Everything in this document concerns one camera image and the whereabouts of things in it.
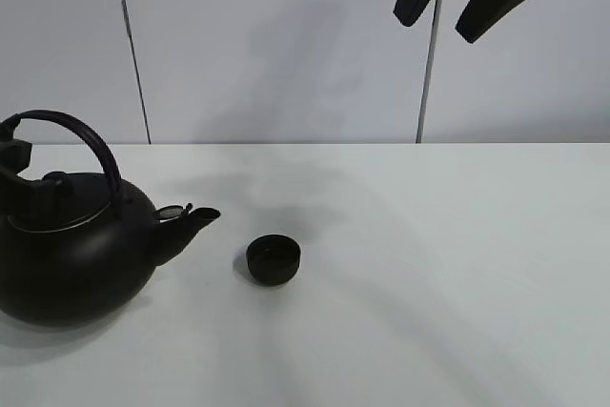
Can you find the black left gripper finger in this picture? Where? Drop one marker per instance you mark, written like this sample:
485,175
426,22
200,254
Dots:
33,199
15,155

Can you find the black round tea kettle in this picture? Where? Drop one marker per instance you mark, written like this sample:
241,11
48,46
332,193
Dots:
99,251

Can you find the small black teacup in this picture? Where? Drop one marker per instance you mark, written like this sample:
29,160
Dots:
273,259

